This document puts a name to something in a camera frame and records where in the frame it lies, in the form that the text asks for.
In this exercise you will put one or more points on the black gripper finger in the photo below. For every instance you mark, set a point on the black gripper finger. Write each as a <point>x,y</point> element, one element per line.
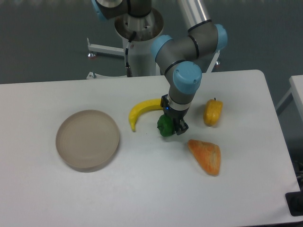
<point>180,126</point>

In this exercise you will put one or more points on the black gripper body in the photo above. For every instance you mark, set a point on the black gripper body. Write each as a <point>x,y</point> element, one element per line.
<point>174,110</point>

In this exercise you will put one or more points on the green toy pepper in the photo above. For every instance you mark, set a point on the green toy pepper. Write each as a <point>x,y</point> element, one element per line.
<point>166,126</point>

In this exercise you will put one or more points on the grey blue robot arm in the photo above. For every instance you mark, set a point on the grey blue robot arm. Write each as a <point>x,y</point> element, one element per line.
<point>185,80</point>

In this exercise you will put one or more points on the yellow toy pepper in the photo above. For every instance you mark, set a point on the yellow toy pepper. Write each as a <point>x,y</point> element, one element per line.
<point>212,112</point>

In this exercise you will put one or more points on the yellow toy banana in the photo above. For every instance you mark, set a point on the yellow toy banana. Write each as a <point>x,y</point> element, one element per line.
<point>141,108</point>

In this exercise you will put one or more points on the orange slice toy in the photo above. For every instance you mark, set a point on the orange slice toy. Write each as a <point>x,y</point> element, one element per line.
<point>207,154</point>

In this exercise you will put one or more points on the beige round plate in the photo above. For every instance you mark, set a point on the beige round plate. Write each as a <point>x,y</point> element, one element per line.
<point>87,140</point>

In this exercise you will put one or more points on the white side table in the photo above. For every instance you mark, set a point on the white side table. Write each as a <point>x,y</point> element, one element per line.
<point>294,93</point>

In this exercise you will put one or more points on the black box at table edge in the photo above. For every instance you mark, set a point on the black box at table edge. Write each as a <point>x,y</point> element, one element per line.
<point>295,203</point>

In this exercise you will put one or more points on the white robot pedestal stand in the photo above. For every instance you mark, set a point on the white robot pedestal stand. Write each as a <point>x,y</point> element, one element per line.
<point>145,48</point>

